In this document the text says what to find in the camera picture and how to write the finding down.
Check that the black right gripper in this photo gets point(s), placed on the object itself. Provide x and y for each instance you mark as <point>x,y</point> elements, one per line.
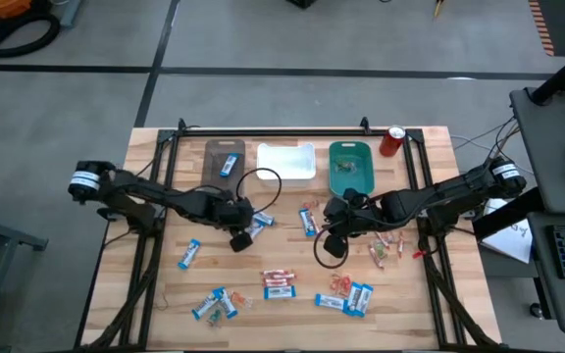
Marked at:
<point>361,218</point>

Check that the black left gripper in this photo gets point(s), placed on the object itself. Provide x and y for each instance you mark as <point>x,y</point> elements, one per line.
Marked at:
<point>226,211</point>

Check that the blue white Hershey's bar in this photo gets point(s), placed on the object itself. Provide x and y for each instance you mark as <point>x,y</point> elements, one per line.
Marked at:
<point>330,301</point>
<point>307,223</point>
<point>230,165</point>
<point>226,303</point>
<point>256,230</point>
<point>263,218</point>
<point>205,305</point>
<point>279,292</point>
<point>366,300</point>
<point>353,299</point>
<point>189,254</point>

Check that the green gummy packet red label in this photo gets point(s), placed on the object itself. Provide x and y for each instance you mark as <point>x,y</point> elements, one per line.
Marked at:
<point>345,167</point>

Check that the red gummy rings packet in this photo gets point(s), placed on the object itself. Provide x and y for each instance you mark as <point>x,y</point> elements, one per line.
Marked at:
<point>347,283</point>

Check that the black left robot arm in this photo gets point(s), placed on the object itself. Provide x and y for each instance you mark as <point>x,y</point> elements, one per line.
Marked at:
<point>165,193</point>

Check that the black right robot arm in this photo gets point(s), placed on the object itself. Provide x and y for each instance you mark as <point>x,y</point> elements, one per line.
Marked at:
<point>449,191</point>

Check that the teal plastic bin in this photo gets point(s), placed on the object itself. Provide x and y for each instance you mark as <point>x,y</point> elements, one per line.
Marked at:
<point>356,181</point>

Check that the white plastic bin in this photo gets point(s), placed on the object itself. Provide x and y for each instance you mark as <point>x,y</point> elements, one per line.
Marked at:
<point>286,164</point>

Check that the red tag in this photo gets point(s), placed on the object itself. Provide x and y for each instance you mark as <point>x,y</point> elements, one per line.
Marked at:
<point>419,254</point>

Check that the red soda can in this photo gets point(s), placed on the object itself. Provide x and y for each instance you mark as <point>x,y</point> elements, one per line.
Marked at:
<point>393,141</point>

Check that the black desk leg bar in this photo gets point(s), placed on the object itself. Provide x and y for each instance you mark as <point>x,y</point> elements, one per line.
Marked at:
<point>505,220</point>

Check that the white paper sheet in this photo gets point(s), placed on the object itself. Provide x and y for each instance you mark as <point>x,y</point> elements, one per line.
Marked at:
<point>513,240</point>

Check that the black caster wheel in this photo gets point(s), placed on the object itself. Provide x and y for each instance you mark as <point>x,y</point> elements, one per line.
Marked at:
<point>536,310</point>

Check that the dark grey desk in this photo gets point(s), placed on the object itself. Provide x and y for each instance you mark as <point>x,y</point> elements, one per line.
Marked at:
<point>547,162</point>

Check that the black floor object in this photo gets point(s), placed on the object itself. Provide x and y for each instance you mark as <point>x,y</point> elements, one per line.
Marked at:
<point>302,3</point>

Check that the grey metal cart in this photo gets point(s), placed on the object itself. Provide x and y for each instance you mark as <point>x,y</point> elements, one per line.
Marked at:
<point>8,234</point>

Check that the black diagonal stand pole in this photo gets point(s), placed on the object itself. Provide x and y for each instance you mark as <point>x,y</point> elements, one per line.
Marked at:
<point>564,76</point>

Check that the orange vacuum cleaner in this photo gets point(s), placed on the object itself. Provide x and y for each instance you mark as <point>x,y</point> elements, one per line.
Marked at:
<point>3,6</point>

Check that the black frame clamp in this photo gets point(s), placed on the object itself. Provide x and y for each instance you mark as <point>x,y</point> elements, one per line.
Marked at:
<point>364,125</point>
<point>181,125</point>

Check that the black aluminium table frame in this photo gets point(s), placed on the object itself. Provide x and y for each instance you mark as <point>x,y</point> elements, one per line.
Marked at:
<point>287,132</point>

